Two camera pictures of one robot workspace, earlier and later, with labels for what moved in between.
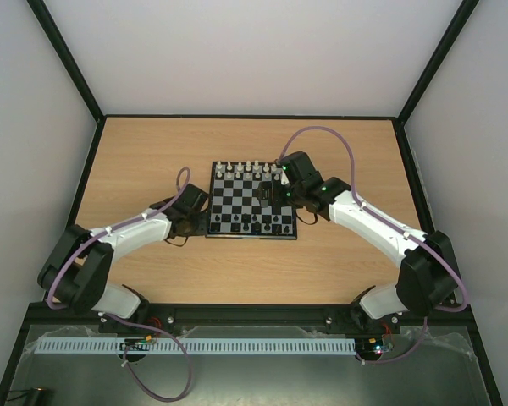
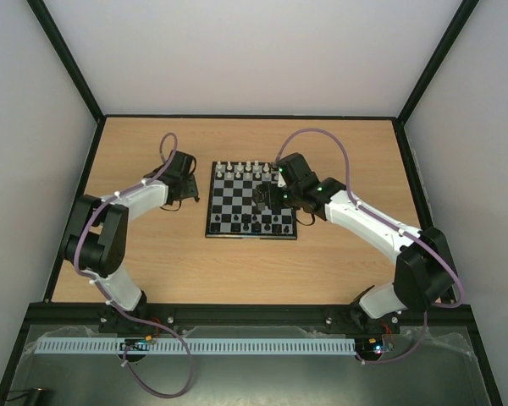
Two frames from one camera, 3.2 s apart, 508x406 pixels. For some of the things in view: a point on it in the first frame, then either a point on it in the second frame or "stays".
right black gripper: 265,192 stays
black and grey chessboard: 234,210 stays
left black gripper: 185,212 to 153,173
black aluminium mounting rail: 167,319 stays
